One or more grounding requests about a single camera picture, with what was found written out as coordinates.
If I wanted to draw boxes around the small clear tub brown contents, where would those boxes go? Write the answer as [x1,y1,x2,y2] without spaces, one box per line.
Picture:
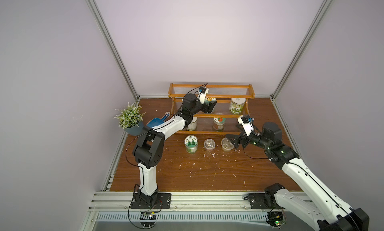
[221,137,234,152]

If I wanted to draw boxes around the white lid green label jar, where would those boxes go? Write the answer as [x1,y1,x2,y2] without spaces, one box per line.
[229,98,246,114]

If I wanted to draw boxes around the small clear tub red contents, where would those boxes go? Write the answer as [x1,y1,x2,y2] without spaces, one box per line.
[204,138,216,151]

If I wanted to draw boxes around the mimosa leaf label seed jar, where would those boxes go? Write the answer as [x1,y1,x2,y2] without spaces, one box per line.
[184,135,199,153]

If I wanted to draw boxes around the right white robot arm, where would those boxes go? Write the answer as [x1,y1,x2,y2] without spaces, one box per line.
[226,118,370,231]

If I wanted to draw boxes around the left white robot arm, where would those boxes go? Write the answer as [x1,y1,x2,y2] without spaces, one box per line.
[133,93,217,206]

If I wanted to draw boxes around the wooden three-tier shelf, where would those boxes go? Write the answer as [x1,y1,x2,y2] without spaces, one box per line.
[169,83,255,135]

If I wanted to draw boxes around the tomato label seed jar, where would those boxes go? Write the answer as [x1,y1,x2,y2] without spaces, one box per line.
[213,117,226,131]

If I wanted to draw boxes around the white lid jar bottom shelf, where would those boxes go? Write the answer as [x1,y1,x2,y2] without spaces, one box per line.
[186,117,198,131]

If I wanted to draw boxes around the blue plastic dustpan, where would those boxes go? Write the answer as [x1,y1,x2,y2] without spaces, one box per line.
[146,112,171,128]

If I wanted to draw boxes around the teal plant pot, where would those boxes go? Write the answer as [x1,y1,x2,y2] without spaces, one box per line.
[125,121,144,136]

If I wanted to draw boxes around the artificial green plant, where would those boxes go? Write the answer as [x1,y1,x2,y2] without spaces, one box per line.
[114,103,145,129]

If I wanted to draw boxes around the right controller board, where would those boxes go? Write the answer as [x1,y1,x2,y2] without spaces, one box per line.
[267,212,286,229]

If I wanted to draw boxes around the controller board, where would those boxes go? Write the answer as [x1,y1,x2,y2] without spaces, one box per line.
[139,212,158,230]
[267,212,286,229]

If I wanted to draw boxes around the left controller board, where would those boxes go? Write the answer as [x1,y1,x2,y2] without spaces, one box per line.
[139,212,158,230]

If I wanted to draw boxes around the right corner aluminium profile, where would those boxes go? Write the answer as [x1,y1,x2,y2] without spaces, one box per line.
[271,0,340,100]

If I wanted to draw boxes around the corner aluminium profile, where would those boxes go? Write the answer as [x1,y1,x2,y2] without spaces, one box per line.
[86,0,140,102]
[271,0,340,100]

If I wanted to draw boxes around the left corner aluminium profile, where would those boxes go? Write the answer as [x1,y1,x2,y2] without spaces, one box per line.
[86,0,140,102]

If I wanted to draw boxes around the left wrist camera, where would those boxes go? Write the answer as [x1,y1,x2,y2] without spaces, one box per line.
[197,85,209,104]

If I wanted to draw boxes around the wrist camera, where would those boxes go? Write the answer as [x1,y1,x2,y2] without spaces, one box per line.
[238,114,254,136]
[197,85,209,104]

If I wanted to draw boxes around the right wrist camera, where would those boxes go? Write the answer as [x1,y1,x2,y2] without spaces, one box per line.
[238,114,254,136]

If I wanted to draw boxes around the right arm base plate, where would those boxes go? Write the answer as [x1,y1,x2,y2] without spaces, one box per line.
[243,193,282,210]

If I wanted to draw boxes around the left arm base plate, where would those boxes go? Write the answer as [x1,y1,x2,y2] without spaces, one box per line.
[131,193,172,210]

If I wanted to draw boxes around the aluminium front rail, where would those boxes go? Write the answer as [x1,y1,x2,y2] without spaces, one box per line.
[89,190,337,223]

